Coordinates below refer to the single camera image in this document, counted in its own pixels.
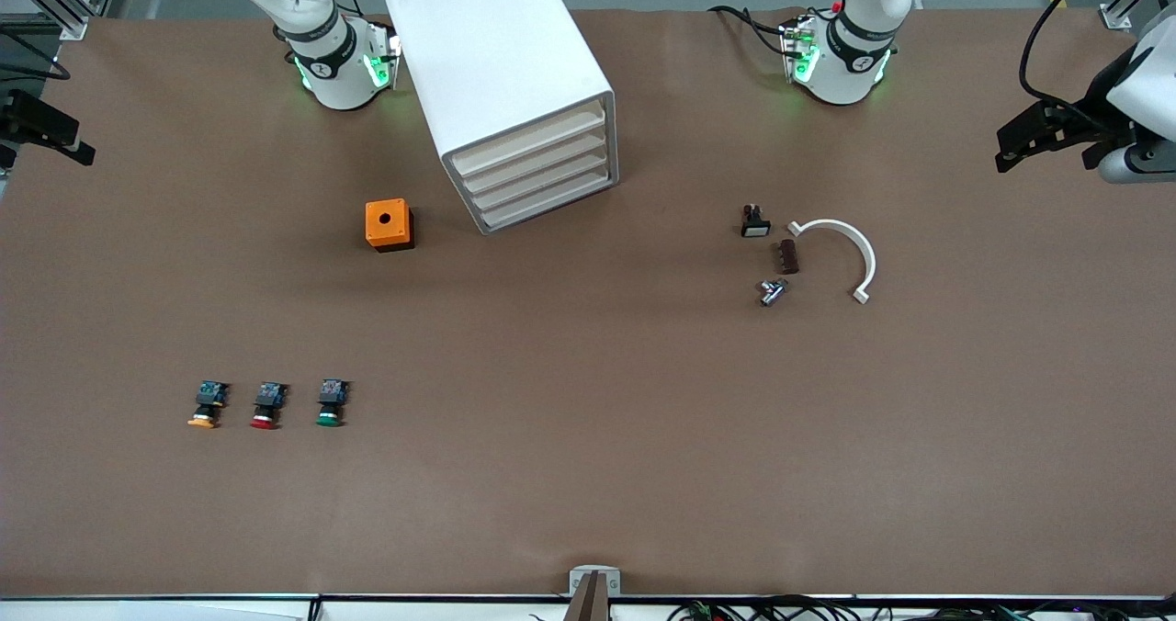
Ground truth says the yellow mushroom push button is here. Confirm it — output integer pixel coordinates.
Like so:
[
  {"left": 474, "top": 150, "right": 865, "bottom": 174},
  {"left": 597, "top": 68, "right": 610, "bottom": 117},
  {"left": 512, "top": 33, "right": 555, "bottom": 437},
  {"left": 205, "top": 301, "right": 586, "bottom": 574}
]
[{"left": 187, "top": 379, "right": 230, "bottom": 430}]

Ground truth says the red mushroom push button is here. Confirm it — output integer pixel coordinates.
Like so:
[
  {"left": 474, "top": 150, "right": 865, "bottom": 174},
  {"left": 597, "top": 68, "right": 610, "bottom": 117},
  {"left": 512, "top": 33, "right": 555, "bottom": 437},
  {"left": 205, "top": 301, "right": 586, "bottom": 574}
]
[{"left": 249, "top": 381, "right": 289, "bottom": 431}]

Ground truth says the green mushroom push button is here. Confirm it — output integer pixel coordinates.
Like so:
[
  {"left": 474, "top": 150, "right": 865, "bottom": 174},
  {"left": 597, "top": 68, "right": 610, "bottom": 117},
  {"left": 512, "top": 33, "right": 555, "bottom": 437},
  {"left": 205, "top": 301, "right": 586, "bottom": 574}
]
[{"left": 315, "top": 378, "right": 351, "bottom": 428}]

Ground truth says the white drawer cabinet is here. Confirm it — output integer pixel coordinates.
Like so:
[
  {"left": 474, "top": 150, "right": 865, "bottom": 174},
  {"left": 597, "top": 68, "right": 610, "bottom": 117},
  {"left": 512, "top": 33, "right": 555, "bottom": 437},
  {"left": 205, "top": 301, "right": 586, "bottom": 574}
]
[{"left": 385, "top": 0, "right": 619, "bottom": 236}]

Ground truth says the white drawer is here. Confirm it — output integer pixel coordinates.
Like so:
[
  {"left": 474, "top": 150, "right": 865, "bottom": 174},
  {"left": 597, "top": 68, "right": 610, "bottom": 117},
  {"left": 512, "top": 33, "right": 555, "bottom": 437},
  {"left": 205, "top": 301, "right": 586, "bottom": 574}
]
[
  {"left": 467, "top": 140, "right": 612, "bottom": 212},
  {"left": 459, "top": 120, "right": 610, "bottom": 196},
  {"left": 453, "top": 100, "right": 608, "bottom": 179},
  {"left": 474, "top": 158, "right": 615, "bottom": 229}
]

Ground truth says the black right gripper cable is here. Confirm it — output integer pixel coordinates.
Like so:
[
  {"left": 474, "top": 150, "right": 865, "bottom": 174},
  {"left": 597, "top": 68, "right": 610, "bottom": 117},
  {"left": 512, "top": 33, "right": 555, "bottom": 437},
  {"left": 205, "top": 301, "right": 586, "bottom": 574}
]
[{"left": 0, "top": 38, "right": 72, "bottom": 82}]

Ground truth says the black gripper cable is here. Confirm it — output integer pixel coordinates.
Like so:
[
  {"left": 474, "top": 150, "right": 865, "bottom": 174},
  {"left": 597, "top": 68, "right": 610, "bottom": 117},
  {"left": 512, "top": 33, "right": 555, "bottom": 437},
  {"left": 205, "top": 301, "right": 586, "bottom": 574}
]
[
  {"left": 1017, "top": 0, "right": 1120, "bottom": 112},
  {"left": 0, "top": 38, "right": 72, "bottom": 82}
]

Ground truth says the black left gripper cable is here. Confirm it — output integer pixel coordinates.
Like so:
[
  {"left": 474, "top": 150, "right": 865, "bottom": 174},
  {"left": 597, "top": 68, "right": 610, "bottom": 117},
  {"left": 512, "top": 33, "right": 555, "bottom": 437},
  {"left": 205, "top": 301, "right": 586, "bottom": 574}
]
[{"left": 1017, "top": 0, "right": 1120, "bottom": 112}]

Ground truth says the white curved plastic bracket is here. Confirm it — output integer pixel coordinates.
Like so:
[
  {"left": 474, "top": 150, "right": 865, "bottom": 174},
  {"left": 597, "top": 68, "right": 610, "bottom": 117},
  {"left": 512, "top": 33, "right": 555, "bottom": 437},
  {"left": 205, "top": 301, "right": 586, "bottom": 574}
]
[{"left": 786, "top": 218, "right": 877, "bottom": 306}]

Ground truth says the orange button enclosure box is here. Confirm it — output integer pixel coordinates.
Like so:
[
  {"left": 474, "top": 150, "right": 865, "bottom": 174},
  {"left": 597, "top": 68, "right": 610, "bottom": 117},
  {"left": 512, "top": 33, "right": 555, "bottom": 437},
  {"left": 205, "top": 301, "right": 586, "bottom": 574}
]
[{"left": 365, "top": 198, "right": 415, "bottom": 254}]

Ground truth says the black arm base cable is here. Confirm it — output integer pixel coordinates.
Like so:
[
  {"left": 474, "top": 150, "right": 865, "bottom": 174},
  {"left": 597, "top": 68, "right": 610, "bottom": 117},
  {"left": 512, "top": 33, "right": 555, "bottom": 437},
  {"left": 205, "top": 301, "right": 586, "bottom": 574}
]
[{"left": 707, "top": 4, "right": 794, "bottom": 58}]

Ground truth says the black cable bundle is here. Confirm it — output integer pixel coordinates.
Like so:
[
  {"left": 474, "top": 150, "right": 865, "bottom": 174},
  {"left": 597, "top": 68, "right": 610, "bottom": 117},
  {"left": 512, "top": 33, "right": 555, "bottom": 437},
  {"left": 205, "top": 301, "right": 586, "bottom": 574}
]
[{"left": 666, "top": 593, "right": 1176, "bottom": 621}]

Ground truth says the grey metal bracket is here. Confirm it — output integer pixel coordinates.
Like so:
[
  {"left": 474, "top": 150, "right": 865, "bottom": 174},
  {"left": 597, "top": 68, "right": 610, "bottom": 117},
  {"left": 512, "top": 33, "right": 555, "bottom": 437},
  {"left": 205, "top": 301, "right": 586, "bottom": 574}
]
[{"left": 569, "top": 565, "right": 623, "bottom": 598}]

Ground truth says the brown tapered post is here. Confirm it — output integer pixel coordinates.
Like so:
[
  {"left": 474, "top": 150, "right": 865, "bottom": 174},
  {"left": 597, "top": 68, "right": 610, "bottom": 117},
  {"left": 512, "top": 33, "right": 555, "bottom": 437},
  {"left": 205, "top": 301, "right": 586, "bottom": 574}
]
[{"left": 563, "top": 572, "right": 611, "bottom": 621}]

